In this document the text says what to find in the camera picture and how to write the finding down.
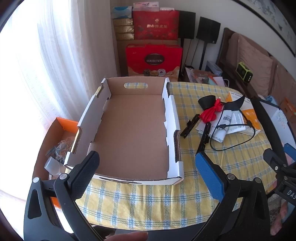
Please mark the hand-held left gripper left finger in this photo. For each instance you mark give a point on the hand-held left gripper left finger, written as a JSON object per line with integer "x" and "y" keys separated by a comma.
{"x": 85, "y": 171}

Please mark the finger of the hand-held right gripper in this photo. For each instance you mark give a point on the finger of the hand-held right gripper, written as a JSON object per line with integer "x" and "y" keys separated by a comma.
{"x": 291, "y": 149}
{"x": 275, "y": 160}

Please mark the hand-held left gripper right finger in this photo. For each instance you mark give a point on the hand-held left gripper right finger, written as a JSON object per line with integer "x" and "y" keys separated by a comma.
{"x": 209, "y": 176}

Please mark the white paper leaflet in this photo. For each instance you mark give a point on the white paper leaflet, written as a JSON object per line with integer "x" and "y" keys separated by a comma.
{"x": 233, "y": 120}

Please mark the white cardboard tray box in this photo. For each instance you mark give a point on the white cardboard tray box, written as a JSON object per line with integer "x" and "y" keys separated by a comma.
{"x": 131, "y": 129}

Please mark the floral cloth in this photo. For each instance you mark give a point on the floral cloth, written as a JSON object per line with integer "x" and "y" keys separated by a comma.
{"x": 278, "y": 215}

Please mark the translucent plastic cup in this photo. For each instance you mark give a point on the translucent plastic cup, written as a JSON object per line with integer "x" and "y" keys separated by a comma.
{"x": 53, "y": 165}

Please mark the black curved bar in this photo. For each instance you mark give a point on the black curved bar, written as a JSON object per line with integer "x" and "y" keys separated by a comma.
{"x": 269, "y": 122}

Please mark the clear bag of small parts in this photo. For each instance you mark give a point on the clear bag of small parts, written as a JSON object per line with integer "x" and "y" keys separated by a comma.
{"x": 60, "y": 148}

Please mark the black plastic clip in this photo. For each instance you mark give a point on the black plastic clip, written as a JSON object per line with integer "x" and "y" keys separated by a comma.
{"x": 189, "y": 126}
{"x": 205, "y": 136}

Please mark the orange and white package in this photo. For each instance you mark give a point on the orange and white package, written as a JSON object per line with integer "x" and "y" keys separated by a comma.
{"x": 251, "y": 113}

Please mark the orange cardboard box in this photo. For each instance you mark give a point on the orange cardboard box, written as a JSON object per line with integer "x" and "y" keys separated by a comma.
{"x": 62, "y": 122}

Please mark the black curved plastic piece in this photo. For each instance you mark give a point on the black curved plastic piece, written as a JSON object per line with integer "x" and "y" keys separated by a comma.
{"x": 235, "y": 104}

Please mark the brown sofa cushion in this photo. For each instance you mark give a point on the brown sofa cushion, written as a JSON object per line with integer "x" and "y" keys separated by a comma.
{"x": 254, "y": 58}
{"x": 283, "y": 81}

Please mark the black cone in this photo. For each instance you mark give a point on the black cone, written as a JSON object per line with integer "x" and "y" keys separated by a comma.
{"x": 208, "y": 102}

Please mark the green clock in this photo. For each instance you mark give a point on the green clock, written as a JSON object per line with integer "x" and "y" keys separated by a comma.
{"x": 244, "y": 71}

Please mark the clear plastic bag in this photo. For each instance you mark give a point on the clear plastic bag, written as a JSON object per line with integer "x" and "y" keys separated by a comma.
{"x": 196, "y": 75}

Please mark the blue and white box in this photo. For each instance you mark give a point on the blue and white box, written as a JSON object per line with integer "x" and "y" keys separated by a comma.
{"x": 214, "y": 68}

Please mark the wooden sofa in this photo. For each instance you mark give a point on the wooden sofa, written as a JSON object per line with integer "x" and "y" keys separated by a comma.
{"x": 227, "y": 58}

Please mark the white curtain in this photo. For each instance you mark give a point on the white curtain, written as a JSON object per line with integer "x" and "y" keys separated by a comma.
{"x": 57, "y": 58}

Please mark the red gift bag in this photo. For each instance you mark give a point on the red gift bag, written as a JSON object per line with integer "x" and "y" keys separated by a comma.
{"x": 153, "y": 58}

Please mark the gold box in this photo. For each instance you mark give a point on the gold box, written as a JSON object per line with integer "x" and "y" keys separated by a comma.
{"x": 123, "y": 21}
{"x": 124, "y": 28}
{"x": 125, "y": 36}

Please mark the black speaker on stand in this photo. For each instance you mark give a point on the black speaker on stand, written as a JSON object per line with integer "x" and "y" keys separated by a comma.
{"x": 187, "y": 24}
{"x": 208, "y": 30}

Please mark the red gift box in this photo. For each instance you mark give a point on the red gift box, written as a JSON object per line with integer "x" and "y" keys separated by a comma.
{"x": 156, "y": 25}

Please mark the blue tissue pack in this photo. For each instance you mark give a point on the blue tissue pack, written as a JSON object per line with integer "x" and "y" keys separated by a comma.
{"x": 122, "y": 12}

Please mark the pink tissue pack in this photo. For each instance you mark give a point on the pink tissue pack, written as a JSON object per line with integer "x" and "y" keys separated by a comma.
{"x": 145, "y": 6}

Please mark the dark framed wall picture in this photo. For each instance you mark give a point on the dark framed wall picture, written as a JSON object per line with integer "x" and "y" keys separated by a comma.
{"x": 272, "y": 18}

